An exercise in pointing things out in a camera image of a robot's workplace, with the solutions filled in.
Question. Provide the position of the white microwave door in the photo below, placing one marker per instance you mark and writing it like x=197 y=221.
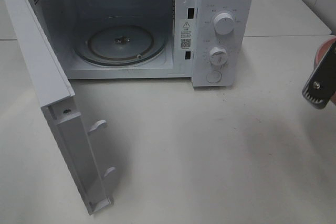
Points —
x=57 y=101

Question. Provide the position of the glass microwave turntable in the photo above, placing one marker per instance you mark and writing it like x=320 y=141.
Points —
x=120 y=45

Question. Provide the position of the white microwave oven body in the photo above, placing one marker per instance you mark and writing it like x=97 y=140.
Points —
x=189 y=24

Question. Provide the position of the white microwave knob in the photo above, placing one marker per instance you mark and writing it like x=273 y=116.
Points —
x=224 y=23
x=218 y=56

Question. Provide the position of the pink round plate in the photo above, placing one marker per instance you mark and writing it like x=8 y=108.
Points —
x=322 y=50

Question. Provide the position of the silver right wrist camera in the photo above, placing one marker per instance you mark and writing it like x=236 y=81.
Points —
x=320 y=86

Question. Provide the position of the white round door button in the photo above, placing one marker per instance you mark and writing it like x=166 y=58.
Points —
x=214 y=76

